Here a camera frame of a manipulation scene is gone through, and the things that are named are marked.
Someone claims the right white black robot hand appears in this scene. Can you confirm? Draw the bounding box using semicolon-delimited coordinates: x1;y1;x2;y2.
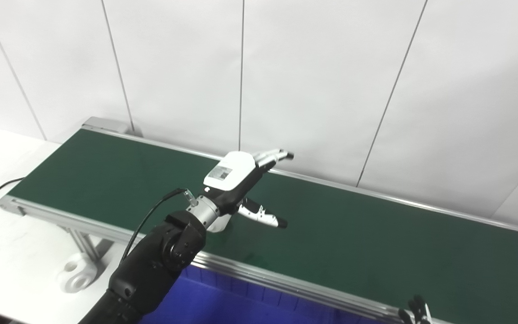
397;295;433;324

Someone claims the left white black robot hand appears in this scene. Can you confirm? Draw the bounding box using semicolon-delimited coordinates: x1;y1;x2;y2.
195;149;295;229

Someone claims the white plastic cylindrical part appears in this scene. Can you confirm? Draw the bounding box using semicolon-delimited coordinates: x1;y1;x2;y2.
206;213;233;234

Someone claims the green conveyor belt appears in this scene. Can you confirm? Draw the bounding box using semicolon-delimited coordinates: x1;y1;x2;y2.
0;117;518;324

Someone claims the blue plastic bin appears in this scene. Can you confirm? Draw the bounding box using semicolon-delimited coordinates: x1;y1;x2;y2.
139;265;376;324

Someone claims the grey conveyor end housing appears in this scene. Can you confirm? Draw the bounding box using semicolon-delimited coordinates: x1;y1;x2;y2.
82;117;134;135

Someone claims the aluminium conveyor leg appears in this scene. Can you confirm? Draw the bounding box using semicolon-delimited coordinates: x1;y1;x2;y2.
63;226;112;271

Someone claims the white plastic clevis part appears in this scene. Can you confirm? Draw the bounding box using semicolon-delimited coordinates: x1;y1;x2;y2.
58;252;100;294

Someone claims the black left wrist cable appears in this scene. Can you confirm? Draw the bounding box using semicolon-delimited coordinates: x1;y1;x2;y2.
119;188;197;267

